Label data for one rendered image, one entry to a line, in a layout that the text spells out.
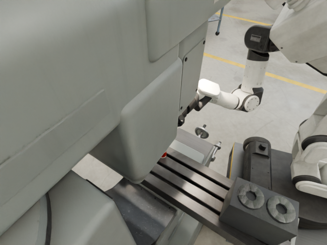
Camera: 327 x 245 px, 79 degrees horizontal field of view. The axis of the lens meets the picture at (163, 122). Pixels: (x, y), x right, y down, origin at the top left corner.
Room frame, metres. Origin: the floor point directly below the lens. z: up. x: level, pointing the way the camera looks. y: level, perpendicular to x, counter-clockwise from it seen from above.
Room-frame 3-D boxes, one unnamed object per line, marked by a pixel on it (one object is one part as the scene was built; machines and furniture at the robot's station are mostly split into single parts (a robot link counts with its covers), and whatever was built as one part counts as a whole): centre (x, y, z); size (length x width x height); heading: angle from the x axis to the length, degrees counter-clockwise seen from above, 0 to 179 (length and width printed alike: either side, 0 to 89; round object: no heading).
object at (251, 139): (0.89, -0.73, 0.50); 0.20 x 0.05 x 0.20; 72
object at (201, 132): (0.92, -0.27, 0.60); 0.16 x 0.12 x 0.12; 147
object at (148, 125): (0.34, 0.11, 1.47); 0.24 x 0.19 x 0.26; 57
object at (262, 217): (0.25, -0.35, 1.00); 0.22 x 0.12 x 0.20; 63
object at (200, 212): (0.50, -0.01, 0.86); 1.24 x 0.23 x 0.08; 57
